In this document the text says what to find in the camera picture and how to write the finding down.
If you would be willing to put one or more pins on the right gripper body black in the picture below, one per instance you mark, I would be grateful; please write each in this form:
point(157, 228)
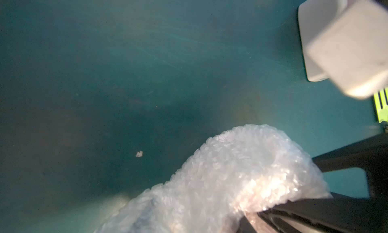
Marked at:
point(339, 214)

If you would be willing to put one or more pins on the bubble wrap sheet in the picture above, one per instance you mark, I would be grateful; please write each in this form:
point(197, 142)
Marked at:
point(247, 169)

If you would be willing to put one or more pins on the green garden fork wooden handle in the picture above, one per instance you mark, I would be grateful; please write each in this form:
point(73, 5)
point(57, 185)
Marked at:
point(381, 105)

